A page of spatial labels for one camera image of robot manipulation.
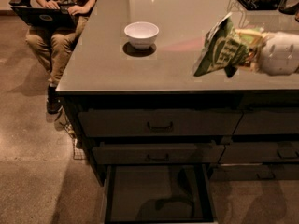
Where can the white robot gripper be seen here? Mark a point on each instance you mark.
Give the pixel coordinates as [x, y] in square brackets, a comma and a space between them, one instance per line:
[279, 54]

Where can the green jalapeno chip bag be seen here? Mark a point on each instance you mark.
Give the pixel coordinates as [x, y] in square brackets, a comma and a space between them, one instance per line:
[223, 49]

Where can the dark round object on counter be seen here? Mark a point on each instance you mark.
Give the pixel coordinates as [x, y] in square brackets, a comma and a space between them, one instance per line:
[288, 7]

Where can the top right drawer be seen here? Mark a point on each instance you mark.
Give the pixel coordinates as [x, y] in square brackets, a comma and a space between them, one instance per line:
[281, 120]

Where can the middle right drawer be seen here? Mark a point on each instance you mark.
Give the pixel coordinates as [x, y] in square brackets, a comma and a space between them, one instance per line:
[260, 152]

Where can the bottom right drawer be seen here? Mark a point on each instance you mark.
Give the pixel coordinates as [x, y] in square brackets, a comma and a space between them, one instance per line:
[259, 172]

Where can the open bottom drawer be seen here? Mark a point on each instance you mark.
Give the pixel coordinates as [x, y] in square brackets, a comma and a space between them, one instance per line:
[157, 194]

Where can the top left drawer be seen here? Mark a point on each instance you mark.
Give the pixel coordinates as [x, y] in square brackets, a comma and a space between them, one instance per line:
[157, 122]

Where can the middle left drawer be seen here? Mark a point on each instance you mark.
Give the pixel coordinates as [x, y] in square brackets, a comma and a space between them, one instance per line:
[157, 153]

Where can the white ceramic bowl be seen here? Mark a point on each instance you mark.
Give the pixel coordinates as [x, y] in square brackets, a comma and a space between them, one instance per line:
[141, 35]

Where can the seated person in khakis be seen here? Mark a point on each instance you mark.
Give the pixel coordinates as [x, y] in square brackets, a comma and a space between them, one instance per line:
[53, 46]

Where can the black laptop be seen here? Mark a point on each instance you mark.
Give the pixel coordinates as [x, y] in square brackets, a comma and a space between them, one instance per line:
[45, 17]

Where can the black office chair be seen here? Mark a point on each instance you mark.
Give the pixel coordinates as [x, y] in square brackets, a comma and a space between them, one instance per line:
[15, 3]

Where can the wire rack on floor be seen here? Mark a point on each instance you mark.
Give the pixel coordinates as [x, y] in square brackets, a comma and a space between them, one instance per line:
[78, 153]

